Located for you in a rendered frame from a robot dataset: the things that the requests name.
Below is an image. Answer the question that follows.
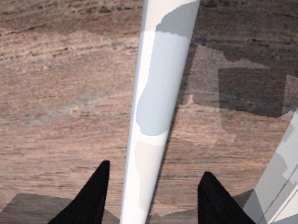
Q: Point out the white tube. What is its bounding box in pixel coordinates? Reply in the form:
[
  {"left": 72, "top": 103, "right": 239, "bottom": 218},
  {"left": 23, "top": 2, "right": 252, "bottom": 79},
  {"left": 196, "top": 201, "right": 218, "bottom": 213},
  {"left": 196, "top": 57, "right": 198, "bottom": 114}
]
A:
[{"left": 120, "top": 0, "right": 200, "bottom": 224}]

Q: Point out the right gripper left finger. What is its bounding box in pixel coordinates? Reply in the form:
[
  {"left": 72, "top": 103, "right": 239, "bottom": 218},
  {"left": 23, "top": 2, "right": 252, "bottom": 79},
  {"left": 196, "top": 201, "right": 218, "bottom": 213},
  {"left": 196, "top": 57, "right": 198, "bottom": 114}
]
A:
[{"left": 47, "top": 160, "right": 110, "bottom": 224}]

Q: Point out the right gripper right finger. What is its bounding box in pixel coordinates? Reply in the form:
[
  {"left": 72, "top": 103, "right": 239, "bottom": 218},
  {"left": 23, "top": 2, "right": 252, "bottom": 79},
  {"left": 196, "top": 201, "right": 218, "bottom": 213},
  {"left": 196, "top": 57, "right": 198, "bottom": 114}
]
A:
[{"left": 197, "top": 171, "right": 256, "bottom": 224}]

